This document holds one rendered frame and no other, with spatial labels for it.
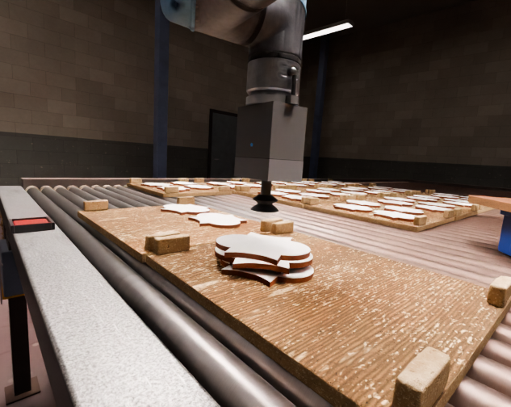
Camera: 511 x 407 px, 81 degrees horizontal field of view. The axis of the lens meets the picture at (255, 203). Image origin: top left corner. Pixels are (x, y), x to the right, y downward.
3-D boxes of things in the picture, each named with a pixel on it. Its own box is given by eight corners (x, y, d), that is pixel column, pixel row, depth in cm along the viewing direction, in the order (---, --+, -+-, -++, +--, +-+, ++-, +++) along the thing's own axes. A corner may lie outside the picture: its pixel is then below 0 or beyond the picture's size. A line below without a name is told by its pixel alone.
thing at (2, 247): (-2, 312, 75) (-7, 243, 73) (-4, 292, 86) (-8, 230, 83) (52, 300, 83) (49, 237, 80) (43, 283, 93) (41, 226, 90)
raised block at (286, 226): (275, 235, 65) (277, 223, 65) (270, 233, 67) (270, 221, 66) (294, 232, 69) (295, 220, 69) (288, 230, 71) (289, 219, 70)
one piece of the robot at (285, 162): (327, 84, 43) (316, 198, 45) (285, 92, 50) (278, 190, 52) (274, 68, 37) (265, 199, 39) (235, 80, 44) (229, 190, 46)
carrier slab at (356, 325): (407, 464, 18) (411, 442, 18) (145, 263, 49) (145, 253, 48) (512, 305, 42) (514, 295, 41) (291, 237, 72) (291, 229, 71)
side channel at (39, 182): (23, 200, 129) (22, 178, 128) (22, 199, 134) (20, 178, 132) (405, 186, 399) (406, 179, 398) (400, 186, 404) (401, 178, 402)
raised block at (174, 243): (157, 256, 48) (157, 239, 47) (152, 253, 49) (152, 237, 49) (190, 250, 52) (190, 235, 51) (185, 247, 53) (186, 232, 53)
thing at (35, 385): (6, 405, 127) (-8, 206, 114) (4, 388, 136) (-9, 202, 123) (40, 392, 135) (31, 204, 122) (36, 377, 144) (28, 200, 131)
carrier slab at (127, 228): (141, 263, 48) (141, 253, 48) (77, 216, 78) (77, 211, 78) (285, 236, 72) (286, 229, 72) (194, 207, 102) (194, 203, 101)
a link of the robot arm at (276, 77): (277, 77, 48) (315, 65, 41) (274, 106, 48) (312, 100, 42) (237, 65, 43) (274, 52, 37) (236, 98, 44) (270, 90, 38)
